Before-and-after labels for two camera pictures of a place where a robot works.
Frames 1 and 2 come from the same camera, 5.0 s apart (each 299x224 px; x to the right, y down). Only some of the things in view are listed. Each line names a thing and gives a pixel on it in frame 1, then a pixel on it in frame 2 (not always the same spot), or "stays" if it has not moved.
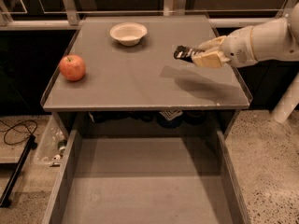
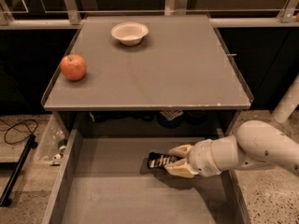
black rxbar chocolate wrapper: [182, 52] → [156, 161]
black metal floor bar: [17, 172] stays
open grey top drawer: [155, 180] stays
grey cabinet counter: [144, 76] stays
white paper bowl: [128, 34] stays
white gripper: [237, 49] → [201, 157]
